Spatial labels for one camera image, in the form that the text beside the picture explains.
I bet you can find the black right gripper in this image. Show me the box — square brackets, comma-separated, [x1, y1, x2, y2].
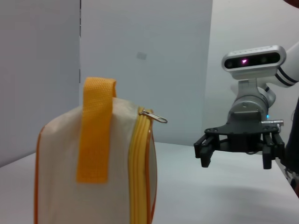
[194, 111, 286, 170]

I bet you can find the person in dark trousers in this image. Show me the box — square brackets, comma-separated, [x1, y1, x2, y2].
[282, 0, 299, 194]

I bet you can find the right gripper metal cable connector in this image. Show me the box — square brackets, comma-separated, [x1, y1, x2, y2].
[261, 119, 285, 127]

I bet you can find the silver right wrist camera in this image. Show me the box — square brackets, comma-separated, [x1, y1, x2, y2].
[221, 44, 287, 94]

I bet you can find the beige food bag orange trim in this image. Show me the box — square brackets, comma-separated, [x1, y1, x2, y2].
[34, 77, 169, 224]

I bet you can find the white tablecloth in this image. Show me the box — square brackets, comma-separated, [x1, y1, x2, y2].
[0, 141, 299, 224]

